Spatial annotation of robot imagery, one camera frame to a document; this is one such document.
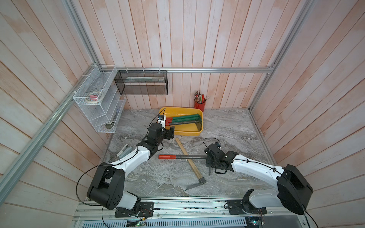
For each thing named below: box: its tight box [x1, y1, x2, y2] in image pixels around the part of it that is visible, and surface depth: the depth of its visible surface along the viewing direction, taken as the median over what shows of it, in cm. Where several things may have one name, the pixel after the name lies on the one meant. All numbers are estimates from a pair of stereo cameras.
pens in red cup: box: [194, 91, 211, 104], surface depth 116 cm
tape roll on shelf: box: [85, 91, 100, 104], surface depth 75 cm
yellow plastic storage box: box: [158, 106, 204, 137], surface depth 110 cm
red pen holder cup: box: [193, 98, 207, 113], surface depth 116 cm
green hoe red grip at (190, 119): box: [165, 115, 202, 131], surface depth 112 cm
